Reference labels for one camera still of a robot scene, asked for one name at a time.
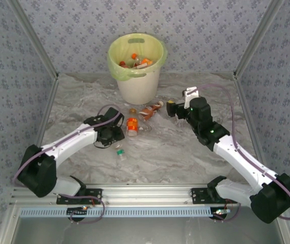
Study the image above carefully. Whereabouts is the small circuit board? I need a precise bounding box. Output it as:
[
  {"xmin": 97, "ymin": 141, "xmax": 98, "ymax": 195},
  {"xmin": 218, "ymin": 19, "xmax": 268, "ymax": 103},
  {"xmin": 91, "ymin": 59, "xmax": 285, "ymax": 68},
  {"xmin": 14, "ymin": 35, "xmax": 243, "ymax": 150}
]
[
  {"xmin": 210, "ymin": 207, "xmax": 231, "ymax": 220},
  {"xmin": 67, "ymin": 206, "xmax": 89, "ymax": 217}
]

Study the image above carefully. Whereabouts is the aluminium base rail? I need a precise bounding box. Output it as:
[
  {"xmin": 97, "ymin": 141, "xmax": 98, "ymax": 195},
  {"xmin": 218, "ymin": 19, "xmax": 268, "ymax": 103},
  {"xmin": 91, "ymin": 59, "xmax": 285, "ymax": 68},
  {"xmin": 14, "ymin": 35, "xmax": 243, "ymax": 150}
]
[{"xmin": 9, "ymin": 183, "xmax": 287, "ymax": 206}]

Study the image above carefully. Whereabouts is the grey metal panel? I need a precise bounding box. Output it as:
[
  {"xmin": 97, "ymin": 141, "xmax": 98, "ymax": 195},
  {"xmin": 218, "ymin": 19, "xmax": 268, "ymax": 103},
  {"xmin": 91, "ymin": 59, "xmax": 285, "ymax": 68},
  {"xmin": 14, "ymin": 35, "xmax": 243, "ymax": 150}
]
[{"xmin": 0, "ymin": 205, "xmax": 290, "ymax": 244}]

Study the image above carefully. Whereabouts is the aluminium side rail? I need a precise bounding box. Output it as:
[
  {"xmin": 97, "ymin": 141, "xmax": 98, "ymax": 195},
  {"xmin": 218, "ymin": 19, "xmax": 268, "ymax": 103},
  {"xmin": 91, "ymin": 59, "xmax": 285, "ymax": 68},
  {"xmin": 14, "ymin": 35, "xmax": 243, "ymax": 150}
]
[
  {"xmin": 233, "ymin": 75, "xmax": 274, "ymax": 178},
  {"xmin": 21, "ymin": 75, "xmax": 60, "ymax": 163}
]

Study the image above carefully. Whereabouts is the clear bottle green cap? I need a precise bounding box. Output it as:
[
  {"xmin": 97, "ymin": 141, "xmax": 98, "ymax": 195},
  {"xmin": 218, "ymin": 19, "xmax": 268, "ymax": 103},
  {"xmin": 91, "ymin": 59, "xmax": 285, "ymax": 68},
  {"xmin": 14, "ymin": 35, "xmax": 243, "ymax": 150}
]
[{"xmin": 111, "ymin": 142, "xmax": 128, "ymax": 162}]

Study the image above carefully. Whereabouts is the orange label bottle yellow cap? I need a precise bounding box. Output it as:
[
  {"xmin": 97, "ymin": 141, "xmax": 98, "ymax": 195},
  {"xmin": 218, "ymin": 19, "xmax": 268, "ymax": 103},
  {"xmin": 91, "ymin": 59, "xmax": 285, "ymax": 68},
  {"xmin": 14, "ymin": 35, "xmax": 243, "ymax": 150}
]
[{"xmin": 125, "ymin": 108, "xmax": 139, "ymax": 138}]

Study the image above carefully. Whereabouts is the clear bottle orange white label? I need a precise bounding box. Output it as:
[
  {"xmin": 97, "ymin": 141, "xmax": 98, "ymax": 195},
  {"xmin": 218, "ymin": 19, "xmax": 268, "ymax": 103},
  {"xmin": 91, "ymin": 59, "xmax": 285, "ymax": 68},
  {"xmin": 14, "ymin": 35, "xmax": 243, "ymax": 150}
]
[{"xmin": 137, "ymin": 57, "xmax": 153, "ymax": 70}]

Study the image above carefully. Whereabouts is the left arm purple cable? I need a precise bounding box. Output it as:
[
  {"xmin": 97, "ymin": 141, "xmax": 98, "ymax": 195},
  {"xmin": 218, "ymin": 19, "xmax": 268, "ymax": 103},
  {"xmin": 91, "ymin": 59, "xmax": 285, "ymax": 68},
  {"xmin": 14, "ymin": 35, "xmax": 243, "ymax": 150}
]
[{"xmin": 12, "ymin": 103, "xmax": 122, "ymax": 225}]

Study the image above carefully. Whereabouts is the aluminium frame post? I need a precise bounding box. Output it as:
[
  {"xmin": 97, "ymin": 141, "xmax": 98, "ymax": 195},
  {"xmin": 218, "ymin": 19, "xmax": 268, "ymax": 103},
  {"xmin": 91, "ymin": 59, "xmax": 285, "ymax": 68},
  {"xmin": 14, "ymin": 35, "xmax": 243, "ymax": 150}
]
[
  {"xmin": 233, "ymin": 0, "xmax": 285, "ymax": 80},
  {"xmin": 9, "ymin": 0, "xmax": 59, "ymax": 80}
]

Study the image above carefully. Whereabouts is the cream plastic bin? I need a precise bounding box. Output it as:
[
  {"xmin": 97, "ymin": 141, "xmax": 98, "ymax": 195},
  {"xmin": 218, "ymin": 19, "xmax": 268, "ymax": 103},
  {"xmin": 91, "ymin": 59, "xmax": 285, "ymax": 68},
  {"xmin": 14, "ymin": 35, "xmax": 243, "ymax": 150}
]
[{"xmin": 108, "ymin": 32, "xmax": 168, "ymax": 105}]

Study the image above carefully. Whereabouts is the light blue cable duct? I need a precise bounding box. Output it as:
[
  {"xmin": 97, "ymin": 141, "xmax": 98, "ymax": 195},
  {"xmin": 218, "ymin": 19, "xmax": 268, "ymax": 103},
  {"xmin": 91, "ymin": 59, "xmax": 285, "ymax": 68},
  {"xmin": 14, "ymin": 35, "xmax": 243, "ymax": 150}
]
[{"xmin": 19, "ymin": 206, "xmax": 213, "ymax": 219}]

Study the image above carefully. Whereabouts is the light green bin liner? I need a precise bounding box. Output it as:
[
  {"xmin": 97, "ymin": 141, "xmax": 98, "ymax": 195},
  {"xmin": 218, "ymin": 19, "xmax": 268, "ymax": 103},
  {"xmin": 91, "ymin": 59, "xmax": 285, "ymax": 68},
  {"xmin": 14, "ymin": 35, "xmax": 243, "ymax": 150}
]
[{"xmin": 107, "ymin": 32, "xmax": 169, "ymax": 82}]

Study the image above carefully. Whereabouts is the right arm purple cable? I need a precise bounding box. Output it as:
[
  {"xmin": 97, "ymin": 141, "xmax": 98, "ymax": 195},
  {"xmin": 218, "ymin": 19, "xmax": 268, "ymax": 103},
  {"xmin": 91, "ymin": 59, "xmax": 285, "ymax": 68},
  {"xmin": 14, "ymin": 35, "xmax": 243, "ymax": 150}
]
[{"xmin": 195, "ymin": 83, "xmax": 290, "ymax": 224}]

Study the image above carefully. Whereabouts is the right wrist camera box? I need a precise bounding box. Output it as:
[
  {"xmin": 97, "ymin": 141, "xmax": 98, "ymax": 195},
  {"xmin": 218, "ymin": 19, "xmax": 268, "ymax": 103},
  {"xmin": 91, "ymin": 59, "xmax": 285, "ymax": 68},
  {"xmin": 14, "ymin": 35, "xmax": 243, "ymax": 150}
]
[{"xmin": 182, "ymin": 86, "xmax": 201, "ymax": 100}]

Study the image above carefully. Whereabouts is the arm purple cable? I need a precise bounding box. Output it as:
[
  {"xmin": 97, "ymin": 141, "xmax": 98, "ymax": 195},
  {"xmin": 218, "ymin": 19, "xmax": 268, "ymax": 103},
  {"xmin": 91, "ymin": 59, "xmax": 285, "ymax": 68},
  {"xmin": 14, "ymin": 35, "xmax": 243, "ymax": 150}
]
[
  {"xmin": 12, "ymin": 103, "xmax": 122, "ymax": 225},
  {"xmin": 195, "ymin": 83, "xmax": 290, "ymax": 224}
]

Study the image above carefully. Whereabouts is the brown coffee bottle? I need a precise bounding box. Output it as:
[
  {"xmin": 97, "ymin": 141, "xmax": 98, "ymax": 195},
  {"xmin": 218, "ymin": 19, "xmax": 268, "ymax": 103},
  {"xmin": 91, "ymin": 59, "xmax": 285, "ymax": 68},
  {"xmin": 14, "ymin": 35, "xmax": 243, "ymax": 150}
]
[{"xmin": 138, "ymin": 101, "xmax": 164, "ymax": 122}]

